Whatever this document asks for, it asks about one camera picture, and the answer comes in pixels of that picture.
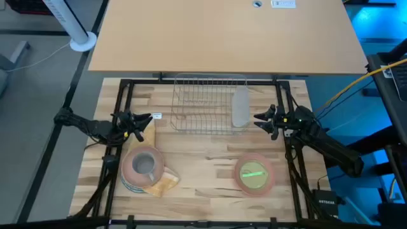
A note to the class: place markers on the grey furniture leg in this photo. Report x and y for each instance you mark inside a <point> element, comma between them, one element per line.
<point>17,52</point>

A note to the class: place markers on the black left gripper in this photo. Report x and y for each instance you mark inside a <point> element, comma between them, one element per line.
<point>125,122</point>

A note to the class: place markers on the grey ceramic mug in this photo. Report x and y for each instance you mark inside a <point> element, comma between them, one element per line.
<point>143,163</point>

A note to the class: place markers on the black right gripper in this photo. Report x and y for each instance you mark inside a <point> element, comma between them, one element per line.
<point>284,121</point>

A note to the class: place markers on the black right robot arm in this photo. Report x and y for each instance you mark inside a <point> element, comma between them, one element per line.
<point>330,149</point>

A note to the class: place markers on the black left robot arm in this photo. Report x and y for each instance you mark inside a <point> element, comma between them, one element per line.
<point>92,125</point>

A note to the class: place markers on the small pink plate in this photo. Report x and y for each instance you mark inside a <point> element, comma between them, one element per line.
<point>238,183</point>

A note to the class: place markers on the yellow checked dish cloth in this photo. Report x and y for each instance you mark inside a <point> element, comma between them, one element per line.
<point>165,184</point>

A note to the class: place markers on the light wooden desk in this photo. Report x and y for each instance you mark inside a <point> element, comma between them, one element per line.
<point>222,38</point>

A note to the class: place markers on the translucent plastic cutlery holder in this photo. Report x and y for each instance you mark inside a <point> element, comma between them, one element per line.
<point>240,108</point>

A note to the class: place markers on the black aluminium table frame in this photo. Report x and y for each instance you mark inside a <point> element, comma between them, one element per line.
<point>149,82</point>

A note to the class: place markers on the large pink plate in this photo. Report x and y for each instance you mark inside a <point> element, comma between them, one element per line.
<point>127,165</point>

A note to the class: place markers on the bright green utensil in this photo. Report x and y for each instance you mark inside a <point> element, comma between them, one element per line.
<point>252,174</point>

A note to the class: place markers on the black Netgear network switch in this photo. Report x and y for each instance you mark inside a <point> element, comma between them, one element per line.
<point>326,202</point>

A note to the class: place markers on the black equipment cart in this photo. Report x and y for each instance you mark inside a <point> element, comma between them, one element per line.
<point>386,95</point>

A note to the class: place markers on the white power strip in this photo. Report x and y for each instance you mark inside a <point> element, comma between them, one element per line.
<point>283,4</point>

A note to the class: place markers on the black laptop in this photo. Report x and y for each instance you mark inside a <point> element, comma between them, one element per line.
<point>400,79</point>

